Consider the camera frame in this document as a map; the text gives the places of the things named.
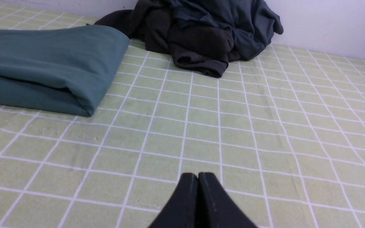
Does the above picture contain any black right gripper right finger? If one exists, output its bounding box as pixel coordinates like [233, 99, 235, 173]
[197, 172, 257, 228]

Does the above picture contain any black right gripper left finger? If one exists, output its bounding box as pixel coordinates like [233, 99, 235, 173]
[149, 173, 198, 228]

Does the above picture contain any green long-sleeve top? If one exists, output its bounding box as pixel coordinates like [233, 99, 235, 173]
[0, 25, 130, 117]

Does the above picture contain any green checkered tablecloth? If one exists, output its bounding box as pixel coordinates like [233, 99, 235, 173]
[0, 0, 365, 228]

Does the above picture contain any dark brown crumpled garment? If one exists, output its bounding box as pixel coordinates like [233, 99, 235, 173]
[95, 0, 242, 78]

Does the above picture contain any dark teal crumpled garment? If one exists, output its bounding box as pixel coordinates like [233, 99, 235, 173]
[167, 0, 284, 60]

